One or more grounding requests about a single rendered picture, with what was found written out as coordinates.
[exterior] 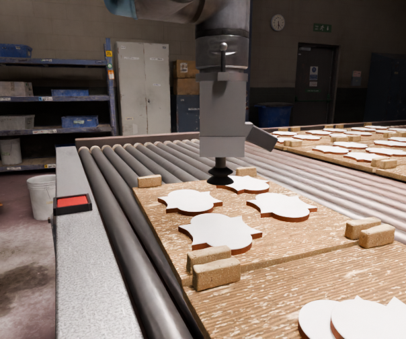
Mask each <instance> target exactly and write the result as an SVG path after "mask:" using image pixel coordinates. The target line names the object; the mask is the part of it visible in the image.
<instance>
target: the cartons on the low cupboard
mask: <svg viewBox="0 0 406 339"><path fill-rule="evenodd" d="M197 73H199V71H198V70H197V68H196V61H185V60H176V61H174V62H173V78H175V79H173V93H174V95H200V82H196V74H197Z"/></svg>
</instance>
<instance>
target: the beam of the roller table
mask: <svg viewBox="0 0 406 339"><path fill-rule="evenodd" d="M87 193H89V196H90V199H91V202H92V208H93V210H92V211H85V212H80V213H71V214H66V215H57V216H56V275H55V339H144V338H143V334H142V332H141V329H140V326H139V324H138V320H137V318H136V315H135V312H134V310H133V307H132V303H131V301H130V298H129V296H128V292H127V290H126V287H125V284H124V281H123V279H122V275H121V273H120V270H119V267H118V264H117V261H116V259H115V256H114V253H113V251H112V247H111V245H110V242H109V239H108V236H107V233H106V230H105V228H104V224H103V223H102V219H101V217H100V214H99V211H98V209H97V205H96V203H95V200H94V197H93V194H92V192H91V188H90V186H89V183H88V181H87V177H86V175H85V172H84V169H83V166H82V164H81V160H80V158H79V155H78V152H77V149H76V147H75V146H71V147H57V148H56V197H59V196H70V195H76V194H87Z"/></svg>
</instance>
